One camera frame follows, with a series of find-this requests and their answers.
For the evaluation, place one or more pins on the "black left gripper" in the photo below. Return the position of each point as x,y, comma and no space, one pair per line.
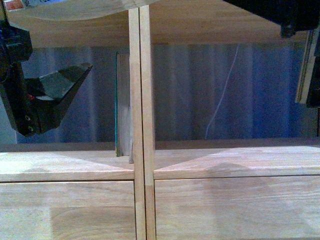
37,105

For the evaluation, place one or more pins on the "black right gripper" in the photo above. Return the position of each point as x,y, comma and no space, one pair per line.
291,15

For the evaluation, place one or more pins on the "green-covered book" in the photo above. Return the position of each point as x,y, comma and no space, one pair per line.
123,113

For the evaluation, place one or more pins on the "left wooden shelf unit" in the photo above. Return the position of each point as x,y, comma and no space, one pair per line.
51,163

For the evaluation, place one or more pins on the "wooden shelf unit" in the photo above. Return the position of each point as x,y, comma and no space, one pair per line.
212,21
51,163

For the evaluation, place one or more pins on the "right wooden shelf unit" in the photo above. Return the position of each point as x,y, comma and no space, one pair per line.
212,21

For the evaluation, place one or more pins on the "upper left wooden drawer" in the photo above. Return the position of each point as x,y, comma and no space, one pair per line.
94,210

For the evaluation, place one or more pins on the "wooden drawer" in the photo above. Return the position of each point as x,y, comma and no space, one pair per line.
94,210
245,208

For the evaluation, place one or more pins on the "upper right wooden drawer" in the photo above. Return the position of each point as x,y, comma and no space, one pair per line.
245,208

